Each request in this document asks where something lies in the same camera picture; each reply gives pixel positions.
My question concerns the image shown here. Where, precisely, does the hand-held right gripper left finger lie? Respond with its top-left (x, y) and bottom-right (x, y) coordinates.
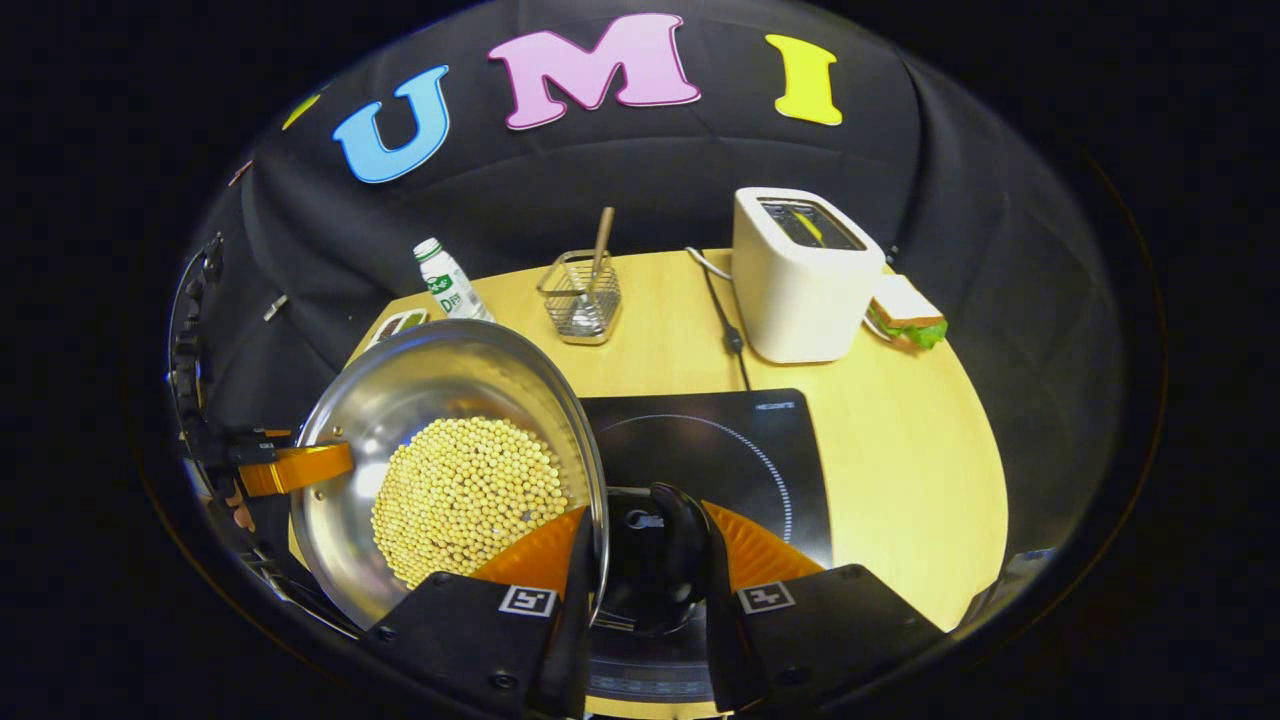
top-left (365, 505), bottom-right (603, 719)

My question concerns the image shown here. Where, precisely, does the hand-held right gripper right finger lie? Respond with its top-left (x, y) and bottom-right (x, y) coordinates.
top-left (698, 498), bottom-right (947, 716)

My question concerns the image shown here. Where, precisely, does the pile of yellow soybeans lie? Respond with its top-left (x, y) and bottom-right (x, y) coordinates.
top-left (371, 416), bottom-right (572, 590)

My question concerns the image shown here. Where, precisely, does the stainless steel pot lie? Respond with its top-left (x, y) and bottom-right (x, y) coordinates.
top-left (288, 318), bottom-right (723, 639)

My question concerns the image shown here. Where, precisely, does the black induction cooktop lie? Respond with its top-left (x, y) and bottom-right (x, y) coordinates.
top-left (580, 388), bottom-right (836, 703)

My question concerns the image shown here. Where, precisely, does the white divided sauce dish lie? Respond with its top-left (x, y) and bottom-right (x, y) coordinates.
top-left (364, 307), bottom-right (432, 352)

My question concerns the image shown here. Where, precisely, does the white and blue object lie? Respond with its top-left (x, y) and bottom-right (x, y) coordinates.
top-left (998, 547), bottom-right (1058, 603)

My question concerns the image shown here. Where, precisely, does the white bottle green label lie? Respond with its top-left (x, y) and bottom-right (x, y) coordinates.
top-left (414, 237), bottom-right (497, 324)

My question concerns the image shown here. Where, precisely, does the toy sandwich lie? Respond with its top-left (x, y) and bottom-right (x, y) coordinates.
top-left (867, 274), bottom-right (949, 351)

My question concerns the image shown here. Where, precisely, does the white toaster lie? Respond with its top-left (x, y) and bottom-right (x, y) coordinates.
top-left (731, 186), bottom-right (887, 365)

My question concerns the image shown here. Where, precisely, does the wooden stick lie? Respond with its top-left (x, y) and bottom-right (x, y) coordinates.
top-left (588, 206), bottom-right (617, 301)

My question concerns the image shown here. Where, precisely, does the black power cable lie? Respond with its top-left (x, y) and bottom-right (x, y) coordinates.
top-left (700, 262), bottom-right (753, 392)

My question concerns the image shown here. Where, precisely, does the wire mesh utensil holder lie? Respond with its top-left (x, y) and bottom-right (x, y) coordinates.
top-left (536, 249), bottom-right (624, 347)

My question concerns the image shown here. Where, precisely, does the white power cable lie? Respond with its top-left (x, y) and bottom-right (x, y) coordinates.
top-left (684, 246), bottom-right (734, 283)

